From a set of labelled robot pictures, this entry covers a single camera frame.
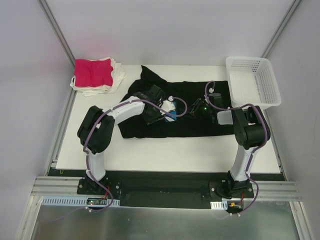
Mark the white folded t-shirt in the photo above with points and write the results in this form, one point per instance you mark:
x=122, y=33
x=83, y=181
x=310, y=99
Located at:
x=118, y=76

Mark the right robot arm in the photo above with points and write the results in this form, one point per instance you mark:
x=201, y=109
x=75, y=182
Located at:
x=251, y=132

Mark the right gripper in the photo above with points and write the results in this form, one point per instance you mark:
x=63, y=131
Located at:
x=199, y=107

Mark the white plastic basket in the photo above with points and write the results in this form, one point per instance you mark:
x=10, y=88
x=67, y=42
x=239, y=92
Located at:
x=251, y=80

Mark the pink folded t-shirt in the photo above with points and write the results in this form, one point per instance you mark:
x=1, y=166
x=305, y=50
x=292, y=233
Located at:
x=93, y=73

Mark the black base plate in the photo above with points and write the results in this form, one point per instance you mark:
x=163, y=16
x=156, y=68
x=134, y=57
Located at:
x=153, y=189

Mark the white cable duct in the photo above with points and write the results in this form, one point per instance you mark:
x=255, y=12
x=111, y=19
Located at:
x=69, y=201
x=219, y=205

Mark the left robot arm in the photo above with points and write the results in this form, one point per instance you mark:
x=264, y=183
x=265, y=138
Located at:
x=96, y=129

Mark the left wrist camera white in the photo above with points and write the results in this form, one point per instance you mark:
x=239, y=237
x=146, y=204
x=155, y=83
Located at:
x=168, y=107

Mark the black daisy print t-shirt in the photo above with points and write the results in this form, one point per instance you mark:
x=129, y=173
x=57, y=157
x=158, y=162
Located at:
x=185, y=126

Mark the right white cable duct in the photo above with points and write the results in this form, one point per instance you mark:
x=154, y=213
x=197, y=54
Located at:
x=219, y=205

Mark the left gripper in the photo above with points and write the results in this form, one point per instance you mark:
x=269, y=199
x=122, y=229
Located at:
x=161, y=116

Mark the left white cable duct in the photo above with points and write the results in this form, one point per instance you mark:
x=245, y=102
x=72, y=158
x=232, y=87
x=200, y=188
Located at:
x=69, y=201

